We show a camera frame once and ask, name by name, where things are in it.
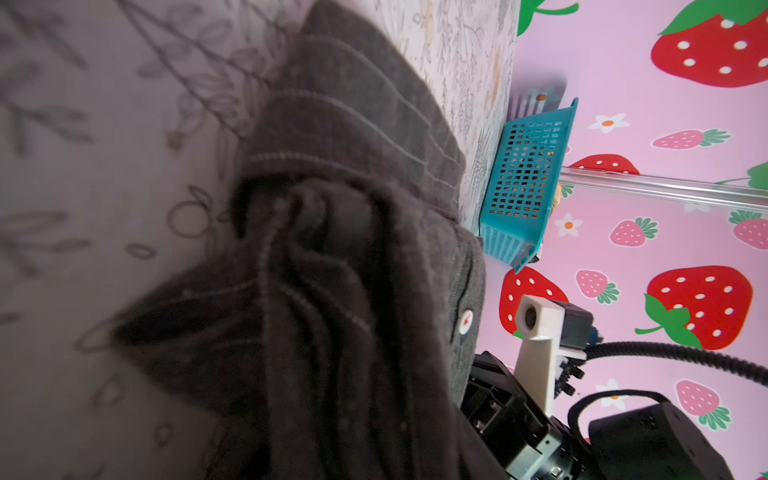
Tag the teal plastic basket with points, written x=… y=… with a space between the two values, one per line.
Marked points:
x=522 y=186

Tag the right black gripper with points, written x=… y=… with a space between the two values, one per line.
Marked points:
x=527 y=443

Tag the dark grey striped shirt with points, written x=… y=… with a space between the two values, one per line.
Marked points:
x=342 y=326

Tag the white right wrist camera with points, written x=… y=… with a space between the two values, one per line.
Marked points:
x=541 y=322

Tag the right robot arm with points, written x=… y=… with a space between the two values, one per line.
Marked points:
x=657 y=441

